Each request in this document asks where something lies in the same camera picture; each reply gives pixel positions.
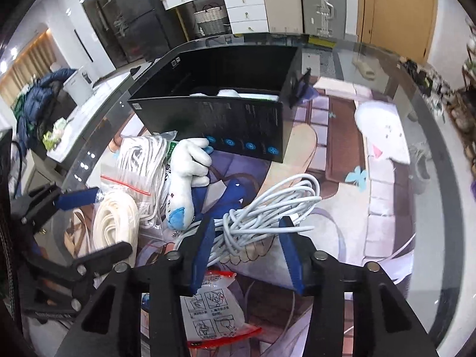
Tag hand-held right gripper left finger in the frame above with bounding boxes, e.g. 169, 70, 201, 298
56, 216, 217, 357

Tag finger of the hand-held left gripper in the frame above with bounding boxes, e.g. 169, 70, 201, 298
18, 242, 134, 320
10, 184, 97, 232

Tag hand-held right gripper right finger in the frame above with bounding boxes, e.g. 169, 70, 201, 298
278, 216, 441, 357

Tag white cable bundle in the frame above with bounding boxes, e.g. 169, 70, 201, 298
176, 173, 323, 265

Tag black cardboard box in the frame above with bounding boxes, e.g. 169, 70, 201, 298
127, 45, 312, 164

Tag printed desk mat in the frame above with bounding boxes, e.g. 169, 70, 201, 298
67, 78, 418, 357

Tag clear packet with red label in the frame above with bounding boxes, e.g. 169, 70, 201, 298
178, 268, 265, 349

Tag white and green bouquet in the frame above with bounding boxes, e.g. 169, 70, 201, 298
42, 117, 68, 150

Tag white and blue plush toy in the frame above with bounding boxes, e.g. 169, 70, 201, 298
164, 138, 247, 231

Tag blue jacket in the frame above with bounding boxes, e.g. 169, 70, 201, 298
15, 68, 77, 154

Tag beige curtain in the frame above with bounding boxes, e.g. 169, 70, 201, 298
0, 57, 50, 99

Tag black refrigerator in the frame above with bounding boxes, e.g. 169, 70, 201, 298
72, 0, 187, 70

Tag white slipper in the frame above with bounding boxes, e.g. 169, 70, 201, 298
353, 59, 377, 79

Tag wicker basket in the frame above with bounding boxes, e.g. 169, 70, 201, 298
193, 5, 228, 37

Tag white drawer cabinet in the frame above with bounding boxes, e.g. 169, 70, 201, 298
161, 0, 270, 41

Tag silver suitcase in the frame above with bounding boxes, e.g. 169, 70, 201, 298
300, 0, 349, 38

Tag beige suitcase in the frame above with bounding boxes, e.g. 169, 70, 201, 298
259, 0, 304, 34

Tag wooden door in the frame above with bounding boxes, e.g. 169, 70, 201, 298
356, 0, 440, 62

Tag coiled white flat rope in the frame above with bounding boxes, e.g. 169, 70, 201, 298
92, 191, 140, 254

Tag bagged white rope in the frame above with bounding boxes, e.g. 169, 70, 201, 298
100, 131, 180, 232

